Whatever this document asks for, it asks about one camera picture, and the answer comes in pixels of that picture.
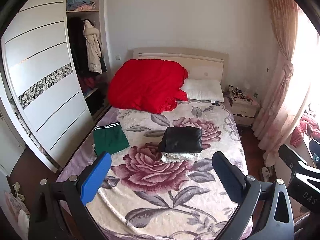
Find red quilt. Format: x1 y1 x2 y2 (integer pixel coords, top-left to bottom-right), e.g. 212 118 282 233
108 59 188 114

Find white bedside table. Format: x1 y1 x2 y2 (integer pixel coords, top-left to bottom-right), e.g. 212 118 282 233
228 85 260 127

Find black leather jacket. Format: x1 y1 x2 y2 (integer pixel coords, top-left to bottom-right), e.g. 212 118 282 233
158 126 202 153

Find green folded garment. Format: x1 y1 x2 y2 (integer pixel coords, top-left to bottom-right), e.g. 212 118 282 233
93 122 130 156

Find white pillow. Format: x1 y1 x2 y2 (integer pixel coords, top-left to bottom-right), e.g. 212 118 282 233
181 78 224 102

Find pink clothes by window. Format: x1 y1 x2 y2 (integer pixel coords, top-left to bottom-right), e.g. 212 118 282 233
290 113 319 148

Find blue pink folded clothes pile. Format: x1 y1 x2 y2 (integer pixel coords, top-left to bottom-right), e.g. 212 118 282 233
66 0 96 11

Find dark hanging clothes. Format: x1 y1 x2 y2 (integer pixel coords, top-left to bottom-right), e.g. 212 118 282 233
67 17 88 75

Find cream fleece folded garment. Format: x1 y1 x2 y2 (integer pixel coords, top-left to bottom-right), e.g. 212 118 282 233
161 152 201 163

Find pink tied curtain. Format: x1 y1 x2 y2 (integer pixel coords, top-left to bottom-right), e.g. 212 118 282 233
252 0 302 167

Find cream wooden headboard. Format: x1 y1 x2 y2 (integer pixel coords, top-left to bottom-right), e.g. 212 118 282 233
133 47 229 89

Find beige hanging coat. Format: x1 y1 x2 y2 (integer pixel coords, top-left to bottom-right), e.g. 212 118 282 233
83 20 102 74

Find white sliding-door wardrobe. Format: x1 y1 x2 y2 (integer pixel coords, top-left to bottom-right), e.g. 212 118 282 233
1 0 110 172

